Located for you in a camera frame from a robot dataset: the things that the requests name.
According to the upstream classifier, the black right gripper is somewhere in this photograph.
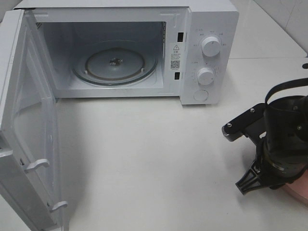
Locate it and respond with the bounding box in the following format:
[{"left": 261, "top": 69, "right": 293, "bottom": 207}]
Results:
[{"left": 235, "top": 116, "right": 308, "bottom": 195}]

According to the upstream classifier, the pink round plate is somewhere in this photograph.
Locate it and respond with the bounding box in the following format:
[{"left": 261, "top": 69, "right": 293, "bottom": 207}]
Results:
[{"left": 282, "top": 170, "right": 308, "bottom": 206}]

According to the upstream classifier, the white door release button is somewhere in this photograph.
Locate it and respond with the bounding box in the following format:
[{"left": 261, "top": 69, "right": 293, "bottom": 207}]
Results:
[{"left": 193, "top": 90, "right": 208, "bottom": 102}]

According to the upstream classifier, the white microwave knob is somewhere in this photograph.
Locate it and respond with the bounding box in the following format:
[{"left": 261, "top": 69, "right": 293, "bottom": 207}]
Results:
[
  {"left": 197, "top": 67, "right": 215, "bottom": 86},
  {"left": 201, "top": 36, "right": 221, "bottom": 57}
]

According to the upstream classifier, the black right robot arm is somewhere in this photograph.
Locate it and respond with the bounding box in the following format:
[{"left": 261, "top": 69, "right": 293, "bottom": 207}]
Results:
[{"left": 236, "top": 96, "right": 308, "bottom": 194}]

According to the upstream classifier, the white microwave oven body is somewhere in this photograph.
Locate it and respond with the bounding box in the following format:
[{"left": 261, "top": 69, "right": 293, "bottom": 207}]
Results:
[{"left": 16, "top": 0, "right": 239, "bottom": 105}]

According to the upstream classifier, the glass microwave turntable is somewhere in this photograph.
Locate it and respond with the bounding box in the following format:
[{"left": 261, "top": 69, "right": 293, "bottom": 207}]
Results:
[{"left": 72, "top": 40, "right": 158, "bottom": 86}]

